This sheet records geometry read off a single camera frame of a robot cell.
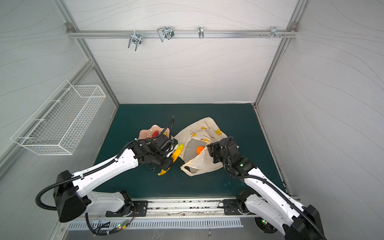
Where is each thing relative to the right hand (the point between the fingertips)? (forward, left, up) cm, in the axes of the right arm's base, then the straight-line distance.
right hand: (207, 140), depth 77 cm
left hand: (-10, +18, -6) cm, 21 cm away
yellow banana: (-9, +16, -2) cm, 19 cm away
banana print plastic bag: (-9, +4, -2) cm, 11 cm away
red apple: (+11, +34, -13) cm, 38 cm away
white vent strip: (-35, +18, -19) cm, 44 cm away
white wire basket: (-3, +70, +14) cm, 71 cm away
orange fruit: (+3, +5, -17) cm, 18 cm away
